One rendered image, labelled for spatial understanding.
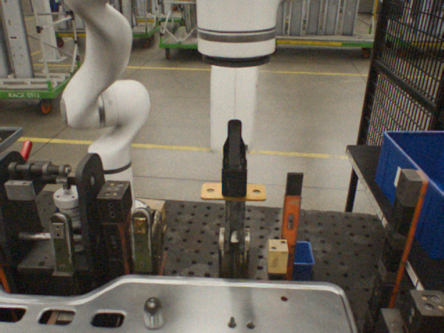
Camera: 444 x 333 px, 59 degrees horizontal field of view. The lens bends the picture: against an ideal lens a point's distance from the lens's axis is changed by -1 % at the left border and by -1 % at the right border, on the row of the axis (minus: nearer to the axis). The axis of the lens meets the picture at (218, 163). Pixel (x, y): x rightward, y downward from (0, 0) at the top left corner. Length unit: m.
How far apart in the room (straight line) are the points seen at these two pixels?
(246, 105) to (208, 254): 0.90
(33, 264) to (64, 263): 0.11
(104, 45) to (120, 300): 0.52
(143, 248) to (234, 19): 0.50
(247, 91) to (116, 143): 0.74
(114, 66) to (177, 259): 0.62
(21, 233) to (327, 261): 0.86
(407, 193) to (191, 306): 0.41
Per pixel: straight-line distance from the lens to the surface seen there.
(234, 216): 0.72
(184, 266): 1.24
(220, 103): 0.42
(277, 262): 0.74
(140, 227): 0.76
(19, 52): 5.07
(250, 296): 0.73
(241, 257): 0.76
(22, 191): 0.82
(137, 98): 1.08
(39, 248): 0.96
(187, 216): 1.44
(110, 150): 1.12
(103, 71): 0.96
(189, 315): 0.70
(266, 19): 0.42
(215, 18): 0.41
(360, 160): 1.16
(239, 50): 0.41
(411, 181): 0.73
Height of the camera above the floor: 1.53
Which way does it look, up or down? 27 degrees down
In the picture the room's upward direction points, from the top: straight up
